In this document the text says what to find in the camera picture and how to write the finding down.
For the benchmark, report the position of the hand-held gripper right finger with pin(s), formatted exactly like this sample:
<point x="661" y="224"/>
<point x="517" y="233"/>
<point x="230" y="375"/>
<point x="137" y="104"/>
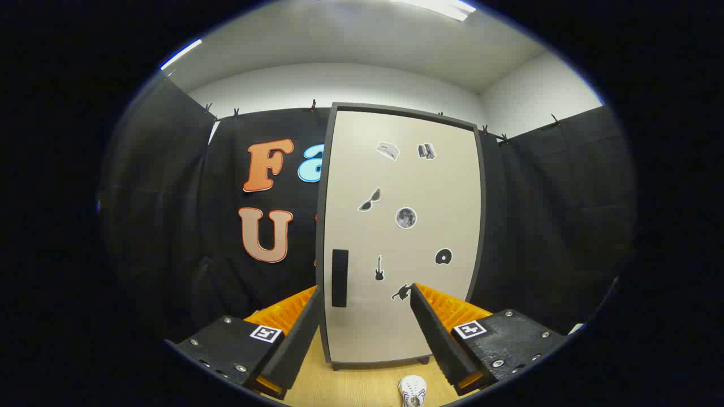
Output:
<point x="441" y="339"/>

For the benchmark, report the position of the white striped canvas shoe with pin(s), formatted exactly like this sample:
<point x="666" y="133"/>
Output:
<point x="412" y="389"/>

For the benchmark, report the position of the ceiling light panel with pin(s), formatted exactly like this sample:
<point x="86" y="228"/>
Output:
<point x="181" y="53"/>
<point x="447" y="8"/>

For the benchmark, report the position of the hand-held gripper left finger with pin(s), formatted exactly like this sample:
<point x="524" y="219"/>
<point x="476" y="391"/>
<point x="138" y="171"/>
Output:
<point x="297" y="345"/>

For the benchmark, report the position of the black backdrop cloth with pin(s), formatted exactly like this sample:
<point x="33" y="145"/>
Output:
<point x="543" y="226"/>

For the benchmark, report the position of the white flat object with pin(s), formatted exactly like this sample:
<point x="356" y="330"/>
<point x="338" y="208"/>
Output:
<point x="576" y="328"/>

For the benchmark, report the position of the grey shoe cabinet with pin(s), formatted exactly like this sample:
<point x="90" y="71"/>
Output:
<point x="319" y="237"/>

